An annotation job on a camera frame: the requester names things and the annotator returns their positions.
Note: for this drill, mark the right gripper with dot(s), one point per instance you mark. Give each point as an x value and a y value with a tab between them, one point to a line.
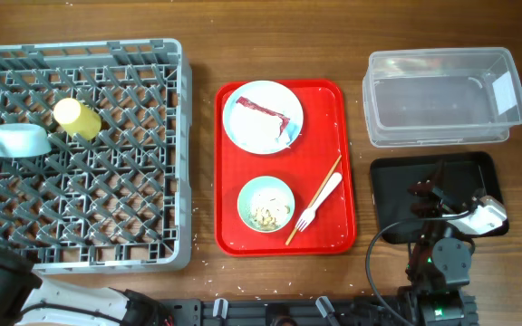
438	206

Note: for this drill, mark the light blue bowl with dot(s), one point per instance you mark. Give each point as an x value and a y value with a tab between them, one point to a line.
23	140

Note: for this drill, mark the yellow plastic cup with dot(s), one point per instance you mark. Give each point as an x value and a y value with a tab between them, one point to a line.
77	118

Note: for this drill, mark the white napkin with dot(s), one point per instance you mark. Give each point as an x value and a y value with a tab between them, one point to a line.
255	130

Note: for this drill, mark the red snack wrapper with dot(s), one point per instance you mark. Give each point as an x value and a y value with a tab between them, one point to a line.
284	121

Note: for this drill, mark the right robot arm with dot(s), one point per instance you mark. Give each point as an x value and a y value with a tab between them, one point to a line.
439	265

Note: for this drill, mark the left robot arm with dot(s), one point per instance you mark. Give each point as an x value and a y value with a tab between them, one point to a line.
26	296

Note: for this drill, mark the grey dishwasher rack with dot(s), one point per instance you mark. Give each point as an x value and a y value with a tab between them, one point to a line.
119	202

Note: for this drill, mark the wooden chopstick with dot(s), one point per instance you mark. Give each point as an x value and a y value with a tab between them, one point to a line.
316	195

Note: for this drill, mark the clear plastic bin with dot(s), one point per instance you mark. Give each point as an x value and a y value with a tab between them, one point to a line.
441	97

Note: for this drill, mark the white plastic fork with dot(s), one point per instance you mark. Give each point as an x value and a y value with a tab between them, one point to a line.
308	215

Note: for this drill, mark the red plastic tray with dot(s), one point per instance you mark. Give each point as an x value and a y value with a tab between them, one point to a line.
321	146

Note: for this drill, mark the green bowl with food scraps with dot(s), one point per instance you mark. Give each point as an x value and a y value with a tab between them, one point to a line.
266	204

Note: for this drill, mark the light blue plate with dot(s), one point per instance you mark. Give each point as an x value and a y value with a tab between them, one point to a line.
271	95

